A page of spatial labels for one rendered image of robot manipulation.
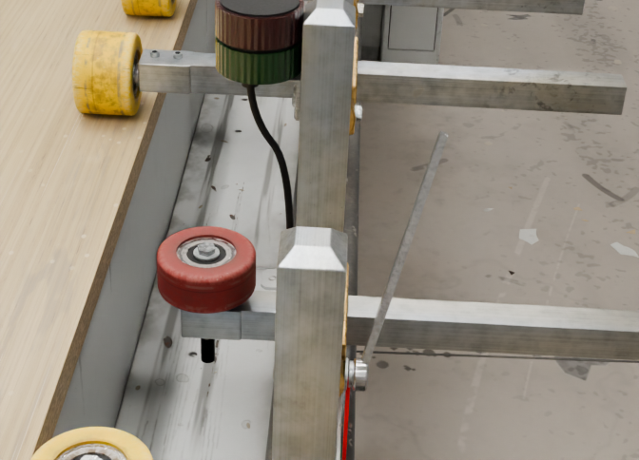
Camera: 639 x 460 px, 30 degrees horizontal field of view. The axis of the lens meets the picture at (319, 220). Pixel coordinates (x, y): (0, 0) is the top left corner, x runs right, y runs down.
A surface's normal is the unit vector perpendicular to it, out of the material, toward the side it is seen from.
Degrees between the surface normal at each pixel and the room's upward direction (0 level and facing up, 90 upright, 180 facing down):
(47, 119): 0
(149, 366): 0
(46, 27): 0
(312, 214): 90
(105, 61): 47
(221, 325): 90
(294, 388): 90
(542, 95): 90
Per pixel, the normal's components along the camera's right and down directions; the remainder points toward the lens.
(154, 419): 0.04, -0.85
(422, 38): -0.04, 0.53
